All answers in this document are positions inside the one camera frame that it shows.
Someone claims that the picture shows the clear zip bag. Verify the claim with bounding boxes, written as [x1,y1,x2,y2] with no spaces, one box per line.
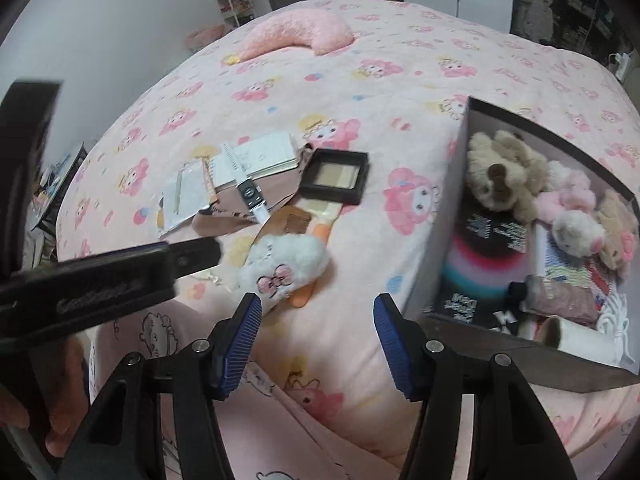
[162,162,221,221]

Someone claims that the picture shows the white paper roll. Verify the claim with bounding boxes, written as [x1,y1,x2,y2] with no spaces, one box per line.
[537,315,618,366]

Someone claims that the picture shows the white device with black button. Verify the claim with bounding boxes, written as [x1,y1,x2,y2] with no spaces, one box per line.
[220,142,271,223]

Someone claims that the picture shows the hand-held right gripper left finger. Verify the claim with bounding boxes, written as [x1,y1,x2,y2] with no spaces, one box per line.
[57,292,263,480]

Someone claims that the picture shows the tan plush with pink bow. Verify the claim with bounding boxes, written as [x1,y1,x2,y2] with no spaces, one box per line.
[595,190,640,278]

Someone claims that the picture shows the person's left hand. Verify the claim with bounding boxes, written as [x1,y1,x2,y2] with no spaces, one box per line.
[0,337,89,457]

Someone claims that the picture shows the black striped packet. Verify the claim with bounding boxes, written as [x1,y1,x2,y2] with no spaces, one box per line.
[432,205,531,333]

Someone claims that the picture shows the pink plush crescent pillow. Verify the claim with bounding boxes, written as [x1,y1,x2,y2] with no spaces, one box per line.
[240,10,355,60]

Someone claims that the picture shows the small striped cloth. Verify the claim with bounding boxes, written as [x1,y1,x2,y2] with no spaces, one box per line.
[542,232,616,296]

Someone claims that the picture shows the pink printed blanket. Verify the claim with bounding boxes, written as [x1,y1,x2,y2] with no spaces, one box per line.
[55,0,640,466]

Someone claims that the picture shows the glass display cabinet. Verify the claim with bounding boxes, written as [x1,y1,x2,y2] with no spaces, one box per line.
[515,0,640,61]

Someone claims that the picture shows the white rope bundle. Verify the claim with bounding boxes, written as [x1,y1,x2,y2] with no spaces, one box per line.
[597,292,633,341]

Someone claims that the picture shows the cream and orange paddle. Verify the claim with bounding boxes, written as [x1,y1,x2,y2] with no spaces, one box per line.
[290,197,346,309]

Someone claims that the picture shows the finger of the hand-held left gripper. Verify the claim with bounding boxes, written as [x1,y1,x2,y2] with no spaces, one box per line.
[166,236,224,287]

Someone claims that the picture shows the cream tube with black cap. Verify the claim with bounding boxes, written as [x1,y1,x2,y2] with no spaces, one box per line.
[507,280,538,311]

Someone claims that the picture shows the black square frame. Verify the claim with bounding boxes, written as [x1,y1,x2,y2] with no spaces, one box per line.
[298,147,370,206]

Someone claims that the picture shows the white plush toy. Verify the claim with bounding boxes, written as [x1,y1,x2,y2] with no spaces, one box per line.
[237,234,333,313]

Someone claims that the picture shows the white notebook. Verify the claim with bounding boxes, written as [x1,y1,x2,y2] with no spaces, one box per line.
[210,131,301,186]

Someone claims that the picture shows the pink plush toy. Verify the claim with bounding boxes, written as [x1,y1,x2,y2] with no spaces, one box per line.
[535,160,596,223]

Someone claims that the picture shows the tan bear plush toy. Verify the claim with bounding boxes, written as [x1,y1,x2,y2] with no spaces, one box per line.
[466,130,551,223]

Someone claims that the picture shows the small cream plush toy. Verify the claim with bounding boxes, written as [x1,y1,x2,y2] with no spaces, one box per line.
[550,210,608,256]

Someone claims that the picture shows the black storage box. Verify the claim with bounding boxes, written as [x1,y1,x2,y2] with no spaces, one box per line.
[402,96,640,393]

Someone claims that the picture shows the brown glitter pouch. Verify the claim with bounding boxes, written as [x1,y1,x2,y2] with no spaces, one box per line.
[525,275,601,326]

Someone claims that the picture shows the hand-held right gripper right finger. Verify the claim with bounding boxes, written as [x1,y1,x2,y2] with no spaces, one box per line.
[372,293,581,480]

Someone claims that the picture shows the brown wooden comb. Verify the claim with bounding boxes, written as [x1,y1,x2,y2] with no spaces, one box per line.
[255,207,313,246]

